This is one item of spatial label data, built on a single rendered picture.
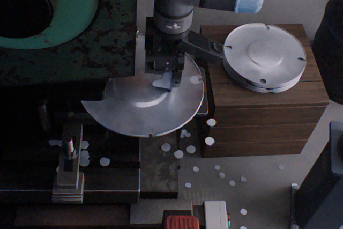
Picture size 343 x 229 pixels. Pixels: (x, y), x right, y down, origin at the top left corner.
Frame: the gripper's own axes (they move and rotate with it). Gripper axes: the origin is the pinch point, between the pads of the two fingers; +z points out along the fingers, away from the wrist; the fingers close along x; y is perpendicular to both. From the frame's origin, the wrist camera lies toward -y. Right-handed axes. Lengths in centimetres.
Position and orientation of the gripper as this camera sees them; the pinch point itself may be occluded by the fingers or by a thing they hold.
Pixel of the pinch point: (174, 87)
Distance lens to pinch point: 113.7
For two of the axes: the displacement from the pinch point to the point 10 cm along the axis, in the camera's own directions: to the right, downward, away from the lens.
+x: 0.4, 8.0, -6.0
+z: -0.7, 6.1, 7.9
